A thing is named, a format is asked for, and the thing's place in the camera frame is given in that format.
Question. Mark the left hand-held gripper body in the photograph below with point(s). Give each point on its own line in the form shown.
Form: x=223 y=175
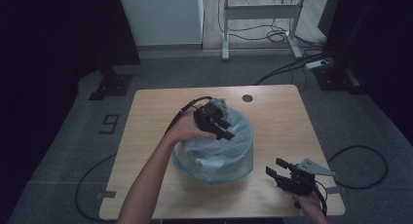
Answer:
x=207 y=118

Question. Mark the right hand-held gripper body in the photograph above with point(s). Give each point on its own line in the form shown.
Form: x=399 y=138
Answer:
x=300 y=183

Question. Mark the white plastic trash bag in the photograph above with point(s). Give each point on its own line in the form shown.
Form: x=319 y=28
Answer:
x=233 y=152

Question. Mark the green plastic trash bin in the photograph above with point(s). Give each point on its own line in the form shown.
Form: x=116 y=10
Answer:
x=207 y=164

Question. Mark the person's right hand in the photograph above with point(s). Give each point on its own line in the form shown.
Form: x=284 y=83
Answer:
x=307 y=203

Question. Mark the person's left hand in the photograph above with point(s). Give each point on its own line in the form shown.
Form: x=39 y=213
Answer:
x=185 y=128

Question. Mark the dark round table grommet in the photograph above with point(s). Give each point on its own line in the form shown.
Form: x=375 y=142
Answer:
x=247 y=98

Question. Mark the grey tape piece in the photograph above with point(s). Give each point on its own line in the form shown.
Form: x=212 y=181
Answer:
x=106 y=194
x=333 y=190

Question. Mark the black stand base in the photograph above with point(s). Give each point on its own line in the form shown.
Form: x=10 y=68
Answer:
x=112 y=84
x=337 y=79

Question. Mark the white power strip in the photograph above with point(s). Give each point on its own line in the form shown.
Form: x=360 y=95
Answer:
x=316 y=64

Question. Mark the white cabinet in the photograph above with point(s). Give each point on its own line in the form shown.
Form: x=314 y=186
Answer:
x=162 y=16

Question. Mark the black curtain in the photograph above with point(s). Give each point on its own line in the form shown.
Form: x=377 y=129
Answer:
x=373 y=39
x=48 y=39

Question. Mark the white metal desk frame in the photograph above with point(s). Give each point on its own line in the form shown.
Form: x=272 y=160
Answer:
x=259 y=12

